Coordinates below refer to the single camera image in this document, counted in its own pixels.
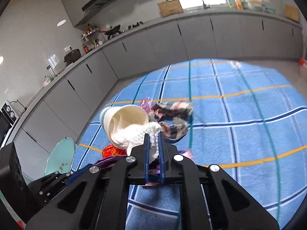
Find gas stove burner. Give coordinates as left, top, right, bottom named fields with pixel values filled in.
left=128, top=21, right=144, bottom=30

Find pink floor bucket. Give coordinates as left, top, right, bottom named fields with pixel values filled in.
left=299, top=58, right=307, bottom=79

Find pink clear plastic bag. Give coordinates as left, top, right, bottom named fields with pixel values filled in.
left=139, top=98, right=156, bottom=114

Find purple snack wrapper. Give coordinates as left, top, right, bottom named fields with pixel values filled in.
left=94, top=149, right=195, bottom=187

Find white microwave oven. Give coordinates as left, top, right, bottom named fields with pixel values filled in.
left=0, top=101, right=19, bottom=147

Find white paper cup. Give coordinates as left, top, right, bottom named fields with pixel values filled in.
left=99, top=104, right=149, bottom=149

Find black wok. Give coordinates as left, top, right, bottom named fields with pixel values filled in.
left=99, top=24, right=122, bottom=40

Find black lidded pot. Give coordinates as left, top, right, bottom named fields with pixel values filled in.
left=64, top=49, right=81, bottom=67

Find stacked plastic basins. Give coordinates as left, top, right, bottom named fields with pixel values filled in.
left=241, top=0, right=276, bottom=14

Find small wooden board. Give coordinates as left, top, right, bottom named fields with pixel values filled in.
left=285, top=5, right=300, bottom=23

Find spice rack with bottles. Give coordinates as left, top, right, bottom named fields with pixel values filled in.
left=81, top=23, right=104, bottom=53

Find grey lower cabinets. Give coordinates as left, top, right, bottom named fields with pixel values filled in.
left=7, top=9, right=303, bottom=153

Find white rice cooker pot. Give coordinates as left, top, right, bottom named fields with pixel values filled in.
left=43, top=75, right=54, bottom=87

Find red orange plastic bag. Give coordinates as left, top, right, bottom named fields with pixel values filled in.
left=102, top=144, right=127, bottom=159

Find green detergent bottle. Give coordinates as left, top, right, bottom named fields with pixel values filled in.
left=227, top=0, right=233, bottom=8

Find white knitted cloth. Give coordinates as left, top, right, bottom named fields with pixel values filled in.
left=110, top=122, right=162, bottom=163

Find yellow dish soap bottle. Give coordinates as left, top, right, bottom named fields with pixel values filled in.
left=234, top=0, right=243, bottom=9

